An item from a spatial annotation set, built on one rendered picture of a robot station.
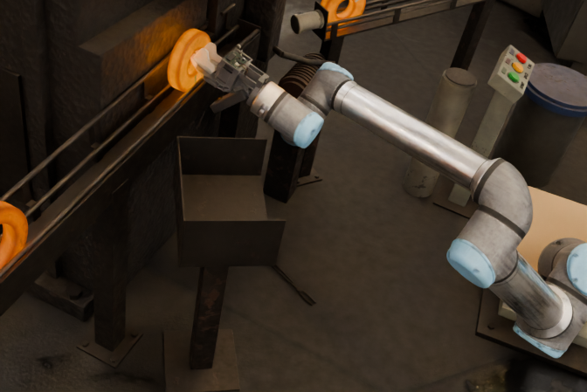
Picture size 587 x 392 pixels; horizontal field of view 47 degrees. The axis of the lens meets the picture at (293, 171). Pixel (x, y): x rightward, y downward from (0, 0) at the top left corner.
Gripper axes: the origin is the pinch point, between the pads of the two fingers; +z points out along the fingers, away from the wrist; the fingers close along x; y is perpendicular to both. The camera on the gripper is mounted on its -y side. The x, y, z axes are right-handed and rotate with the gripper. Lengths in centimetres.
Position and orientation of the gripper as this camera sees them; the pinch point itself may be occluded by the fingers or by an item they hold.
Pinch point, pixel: (190, 53)
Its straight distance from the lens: 173.4
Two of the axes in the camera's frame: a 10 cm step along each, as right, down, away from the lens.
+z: -8.1, -5.9, 0.4
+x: -4.2, 5.3, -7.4
